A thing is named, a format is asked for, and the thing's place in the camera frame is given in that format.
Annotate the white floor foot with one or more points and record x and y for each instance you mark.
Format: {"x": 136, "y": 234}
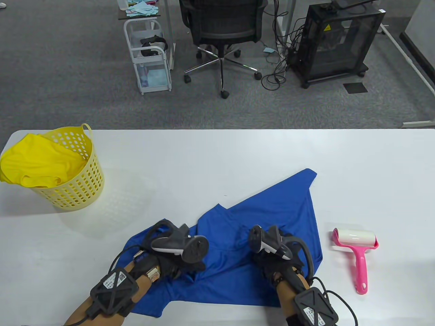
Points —
{"x": 419, "y": 124}

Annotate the blue t-shirt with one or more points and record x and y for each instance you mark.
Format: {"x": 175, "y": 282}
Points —
{"x": 272, "y": 210}

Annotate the black office chair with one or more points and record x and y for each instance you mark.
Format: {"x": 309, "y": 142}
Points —
{"x": 221, "y": 20}

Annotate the small light blue cloth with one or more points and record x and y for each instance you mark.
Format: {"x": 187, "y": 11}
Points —
{"x": 269, "y": 50}

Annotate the white rolling cart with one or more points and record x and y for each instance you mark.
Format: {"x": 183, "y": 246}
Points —
{"x": 149, "y": 60}

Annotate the white desk frame rail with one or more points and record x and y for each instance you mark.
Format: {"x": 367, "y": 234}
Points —
{"x": 398, "y": 45}

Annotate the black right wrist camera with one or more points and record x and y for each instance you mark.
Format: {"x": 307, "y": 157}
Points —
{"x": 314, "y": 305}

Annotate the light blue packet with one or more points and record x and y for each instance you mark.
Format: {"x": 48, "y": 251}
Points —
{"x": 154, "y": 78}

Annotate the white wristwatch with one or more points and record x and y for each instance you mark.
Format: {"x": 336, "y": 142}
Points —
{"x": 153, "y": 273}

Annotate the black floor plate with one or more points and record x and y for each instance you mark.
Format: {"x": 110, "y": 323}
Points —
{"x": 355, "y": 87}

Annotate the pile of light blue cloths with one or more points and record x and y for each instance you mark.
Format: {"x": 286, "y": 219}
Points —
{"x": 142, "y": 9}

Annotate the grey left hand controller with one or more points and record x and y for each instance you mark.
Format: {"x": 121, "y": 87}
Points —
{"x": 195, "y": 248}

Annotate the black headset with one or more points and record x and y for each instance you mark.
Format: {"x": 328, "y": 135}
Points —
{"x": 153, "y": 40}

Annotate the person's left forearm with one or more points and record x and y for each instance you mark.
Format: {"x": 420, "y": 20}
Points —
{"x": 102, "y": 305}

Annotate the person's right hand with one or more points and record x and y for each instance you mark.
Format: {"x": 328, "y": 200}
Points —
{"x": 268, "y": 268}

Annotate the yellow perforated plastic basket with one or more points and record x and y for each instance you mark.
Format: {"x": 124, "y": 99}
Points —
{"x": 85, "y": 190}

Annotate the person's left hand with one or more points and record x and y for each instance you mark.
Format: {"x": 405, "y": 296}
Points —
{"x": 170, "y": 266}

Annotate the white desk leg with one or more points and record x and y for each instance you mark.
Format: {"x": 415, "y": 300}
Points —
{"x": 287, "y": 20}
{"x": 169, "y": 34}

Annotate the yellow t-shirt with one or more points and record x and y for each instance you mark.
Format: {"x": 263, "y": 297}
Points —
{"x": 37, "y": 159}

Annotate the pink lint roller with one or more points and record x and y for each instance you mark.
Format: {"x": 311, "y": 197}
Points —
{"x": 357, "y": 258}

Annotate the black cabinet on wheels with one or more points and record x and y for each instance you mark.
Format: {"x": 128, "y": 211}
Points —
{"x": 340, "y": 44}

